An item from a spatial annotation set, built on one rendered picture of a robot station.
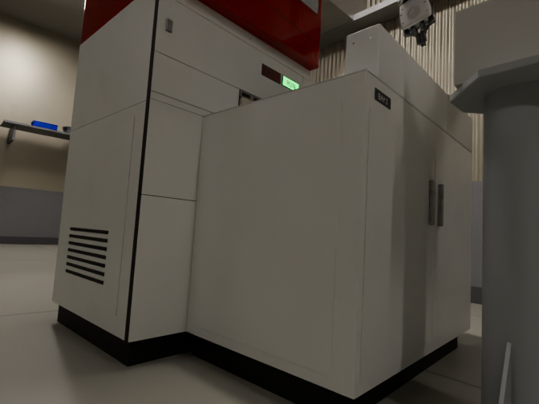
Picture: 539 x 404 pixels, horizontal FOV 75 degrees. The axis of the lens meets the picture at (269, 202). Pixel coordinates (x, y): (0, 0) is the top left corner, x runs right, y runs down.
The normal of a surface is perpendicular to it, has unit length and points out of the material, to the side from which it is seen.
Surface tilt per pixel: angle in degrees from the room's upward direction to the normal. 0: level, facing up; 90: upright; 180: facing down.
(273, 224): 90
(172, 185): 90
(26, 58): 90
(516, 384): 90
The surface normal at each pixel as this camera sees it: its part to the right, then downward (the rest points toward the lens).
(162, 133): 0.73, -0.01
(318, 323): -0.68, -0.11
